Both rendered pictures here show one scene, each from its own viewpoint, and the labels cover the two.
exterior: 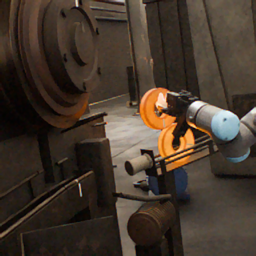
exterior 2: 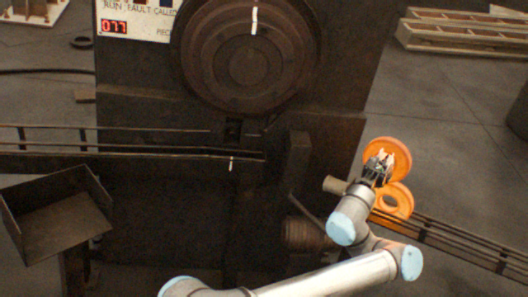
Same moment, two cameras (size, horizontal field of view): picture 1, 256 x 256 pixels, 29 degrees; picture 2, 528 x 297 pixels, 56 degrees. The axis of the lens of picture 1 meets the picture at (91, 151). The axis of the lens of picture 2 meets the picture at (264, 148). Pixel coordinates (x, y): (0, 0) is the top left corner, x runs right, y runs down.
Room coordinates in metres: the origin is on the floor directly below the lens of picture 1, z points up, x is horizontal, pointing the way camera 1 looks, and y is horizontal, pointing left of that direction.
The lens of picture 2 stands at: (0.72, -1.13, 1.77)
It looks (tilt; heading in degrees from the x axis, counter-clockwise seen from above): 35 degrees down; 53
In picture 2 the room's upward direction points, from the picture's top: 11 degrees clockwise
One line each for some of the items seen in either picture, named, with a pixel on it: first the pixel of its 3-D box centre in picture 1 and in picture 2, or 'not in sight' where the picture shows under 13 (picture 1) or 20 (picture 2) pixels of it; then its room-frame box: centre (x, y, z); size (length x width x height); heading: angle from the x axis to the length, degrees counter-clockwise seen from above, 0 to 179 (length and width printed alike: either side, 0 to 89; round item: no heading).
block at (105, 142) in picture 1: (96, 173); (293, 162); (1.70, -0.01, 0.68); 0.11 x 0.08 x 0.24; 64
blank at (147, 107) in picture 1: (159, 109); (386, 159); (1.86, -0.28, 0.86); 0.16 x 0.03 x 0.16; 118
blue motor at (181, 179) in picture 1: (165, 175); not in sight; (3.68, -0.54, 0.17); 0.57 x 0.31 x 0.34; 174
